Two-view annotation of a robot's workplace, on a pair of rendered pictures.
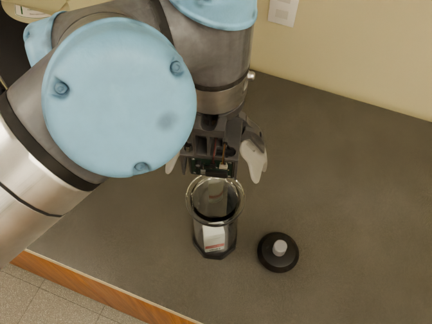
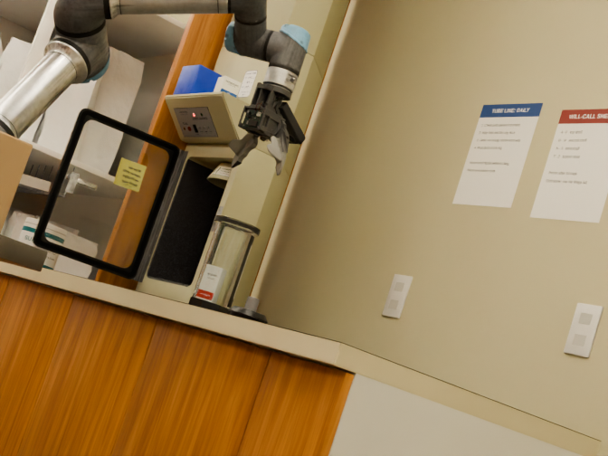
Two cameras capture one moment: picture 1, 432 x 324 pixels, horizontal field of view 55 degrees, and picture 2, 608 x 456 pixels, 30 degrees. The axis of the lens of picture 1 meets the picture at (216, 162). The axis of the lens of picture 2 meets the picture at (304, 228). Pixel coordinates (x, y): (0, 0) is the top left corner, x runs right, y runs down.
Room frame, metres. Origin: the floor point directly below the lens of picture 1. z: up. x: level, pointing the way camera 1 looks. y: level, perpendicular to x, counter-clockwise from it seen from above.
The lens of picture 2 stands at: (-1.74, -1.59, 0.83)
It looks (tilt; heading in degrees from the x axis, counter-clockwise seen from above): 8 degrees up; 34
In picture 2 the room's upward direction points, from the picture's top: 19 degrees clockwise
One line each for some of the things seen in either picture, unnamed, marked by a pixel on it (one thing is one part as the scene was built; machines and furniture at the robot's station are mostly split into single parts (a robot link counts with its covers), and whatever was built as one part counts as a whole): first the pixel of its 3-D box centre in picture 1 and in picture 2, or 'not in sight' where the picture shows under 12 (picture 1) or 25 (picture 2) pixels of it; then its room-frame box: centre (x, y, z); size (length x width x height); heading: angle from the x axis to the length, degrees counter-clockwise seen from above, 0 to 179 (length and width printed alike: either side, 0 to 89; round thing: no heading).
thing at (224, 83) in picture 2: not in sight; (226, 90); (0.52, 0.34, 1.54); 0.05 x 0.05 x 0.06; 60
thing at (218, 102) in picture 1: (216, 78); (280, 81); (0.30, 0.00, 1.51); 0.08 x 0.08 x 0.05
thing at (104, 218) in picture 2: not in sight; (108, 194); (0.51, 0.61, 1.19); 0.30 x 0.01 x 0.40; 149
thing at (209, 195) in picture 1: (215, 218); (223, 266); (0.32, 0.00, 1.06); 0.11 x 0.11 x 0.21
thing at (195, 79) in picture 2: not in sight; (201, 87); (0.58, 0.48, 1.55); 0.10 x 0.10 x 0.09; 68
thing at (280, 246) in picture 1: (278, 250); (249, 311); (0.28, -0.14, 0.97); 0.09 x 0.09 x 0.07
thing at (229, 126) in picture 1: (213, 126); (267, 112); (0.29, 0.00, 1.43); 0.09 x 0.08 x 0.12; 173
